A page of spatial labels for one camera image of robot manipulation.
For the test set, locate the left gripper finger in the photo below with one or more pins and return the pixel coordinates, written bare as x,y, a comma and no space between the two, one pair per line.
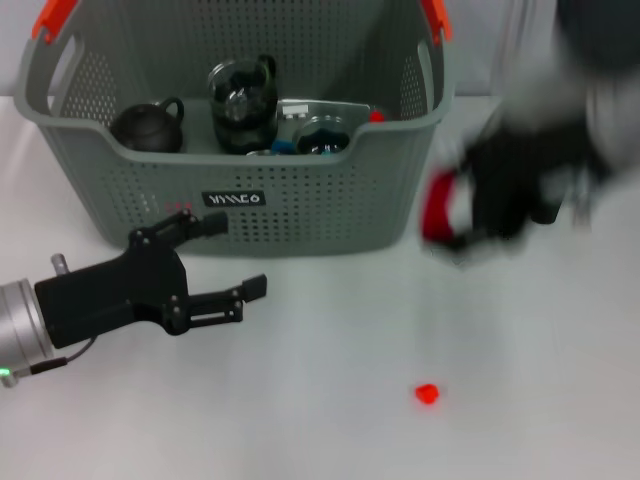
205,225
235,300

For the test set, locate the white stepped toy block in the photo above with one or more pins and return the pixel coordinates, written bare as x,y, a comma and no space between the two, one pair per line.
295,110

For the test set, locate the small orange toy block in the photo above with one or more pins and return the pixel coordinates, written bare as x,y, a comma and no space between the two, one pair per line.
426,394

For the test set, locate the glass teacup with black sleeve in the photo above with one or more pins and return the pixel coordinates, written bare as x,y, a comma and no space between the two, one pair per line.
262,152
322,137
245,115

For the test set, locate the dark red long block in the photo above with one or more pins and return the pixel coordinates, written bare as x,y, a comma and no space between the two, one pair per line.
435,210

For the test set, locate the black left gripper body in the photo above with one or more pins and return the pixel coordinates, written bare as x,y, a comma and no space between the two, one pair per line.
115,295

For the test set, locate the small red toy block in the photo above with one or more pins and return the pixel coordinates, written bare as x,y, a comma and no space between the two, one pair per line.
376,116

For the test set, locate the black clay teapot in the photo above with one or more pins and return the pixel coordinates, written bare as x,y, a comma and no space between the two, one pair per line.
147,130

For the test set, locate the blue toy block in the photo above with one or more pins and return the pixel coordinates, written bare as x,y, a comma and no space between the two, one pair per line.
283,147

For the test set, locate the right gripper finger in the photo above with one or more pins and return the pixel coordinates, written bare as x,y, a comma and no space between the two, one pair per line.
462,247

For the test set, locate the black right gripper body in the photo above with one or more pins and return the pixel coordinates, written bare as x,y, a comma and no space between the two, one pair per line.
515,185

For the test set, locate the grey perforated storage basket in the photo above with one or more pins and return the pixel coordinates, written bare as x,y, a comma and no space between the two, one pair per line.
325,210

